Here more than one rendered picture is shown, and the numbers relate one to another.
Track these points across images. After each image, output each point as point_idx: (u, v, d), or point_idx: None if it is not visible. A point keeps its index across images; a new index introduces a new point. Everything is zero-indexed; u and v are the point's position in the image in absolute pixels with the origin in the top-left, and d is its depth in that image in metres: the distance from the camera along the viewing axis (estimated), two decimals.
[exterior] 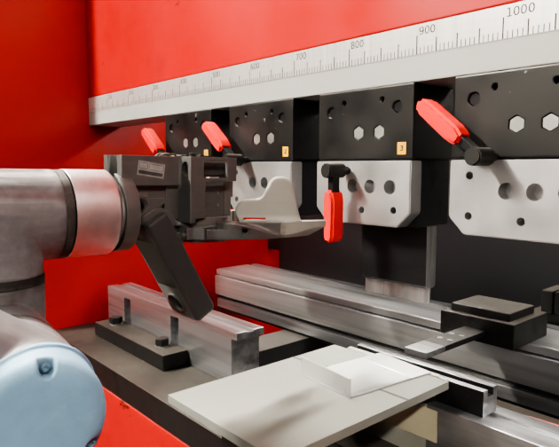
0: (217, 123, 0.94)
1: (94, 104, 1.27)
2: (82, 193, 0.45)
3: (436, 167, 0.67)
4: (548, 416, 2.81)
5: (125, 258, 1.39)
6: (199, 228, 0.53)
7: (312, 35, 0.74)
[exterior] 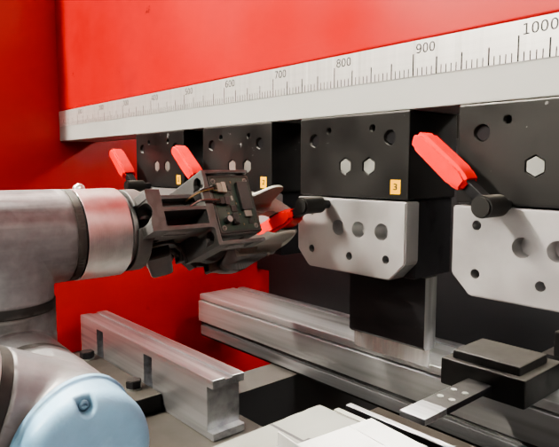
0: (191, 145, 0.84)
1: (65, 118, 1.17)
2: (94, 266, 0.44)
3: (436, 207, 0.57)
4: None
5: (100, 283, 1.29)
6: (192, 262, 0.54)
7: (293, 50, 0.64)
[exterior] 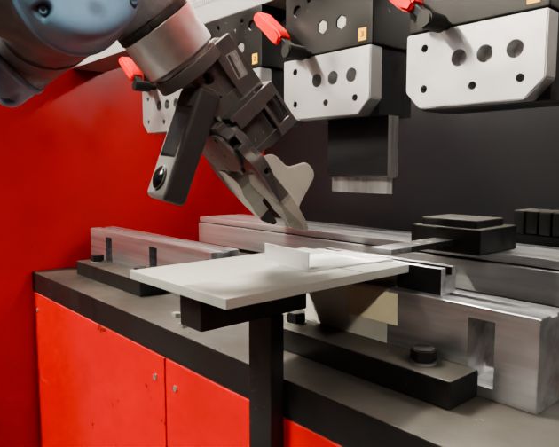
0: None
1: None
2: (187, 12, 0.51)
3: (397, 57, 0.68)
4: None
5: (108, 204, 1.40)
6: (231, 130, 0.55)
7: None
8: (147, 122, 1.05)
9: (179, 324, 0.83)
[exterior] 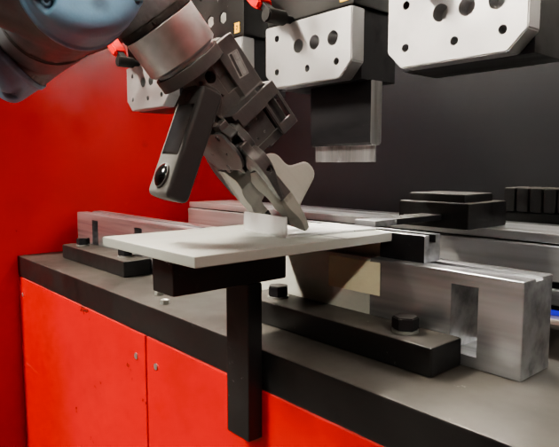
0: None
1: None
2: (191, 10, 0.52)
3: (381, 20, 0.66)
4: None
5: (96, 188, 1.38)
6: (233, 129, 0.55)
7: None
8: (131, 100, 1.03)
9: (161, 301, 0.81)
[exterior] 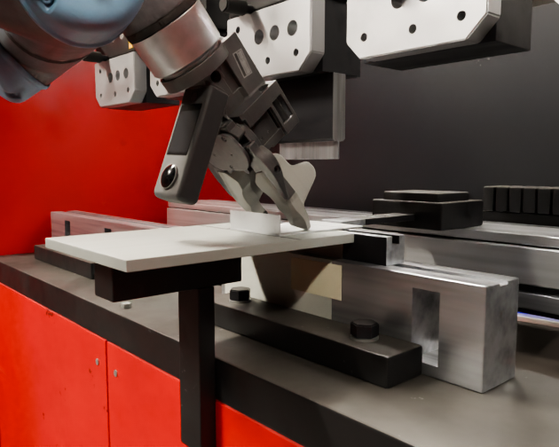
0: None
1: None
2: (200, 9, 0.51)
3: (344, 10, 0.63)
4: None
5: (72, 187, 1.34)
6: (240, 129, 0.55)
7: None
8: (99, 96, 0.99)
9: (122, 304, 0.78)
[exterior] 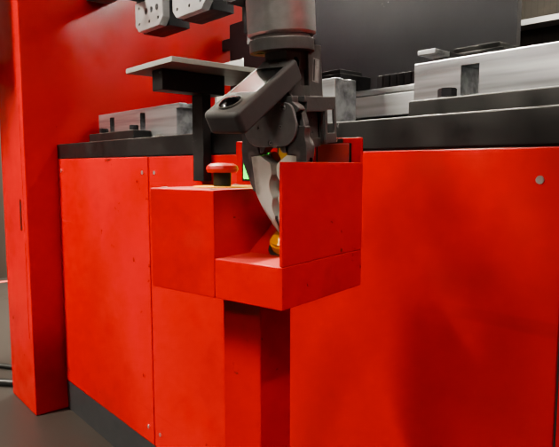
0: None
1: None
2: (314, 2, 0.60)
3: None
4: None
5: (111, 102, 1.91)
6: (301, 106, 0.60)
7: None
8: (138, 25, 1.56)
9: (157, 134, 1.34)
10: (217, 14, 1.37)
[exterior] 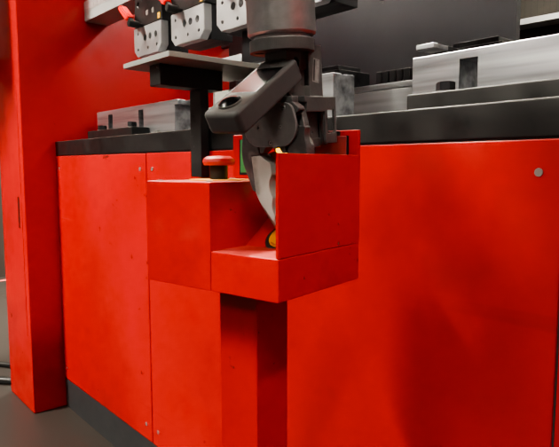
0: None
1: (88, 4, 1.79)
2: (314, 3, 0.60)
3: None
4: None
5: (110, 99, 1.90)
6: (301, 106, 0.60)
7: None
8: (137, 50, 1.56)
9: (155, 130, 1.34)
10: (216, 43, 1.38)
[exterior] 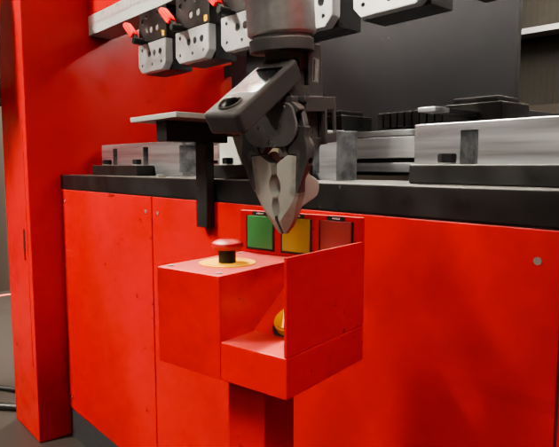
0: (169, 12, 1.47)
1: (92, 19, 1.81)
2: (314, 2, 0.60)
3: None
4: None
5: (114, 131, 1.92)
6: (300, 106, 0.60)
7: None
8: (142, 66, 1.57)
9: (161, 175, 1.36)
10: (220, 61, 1.39)
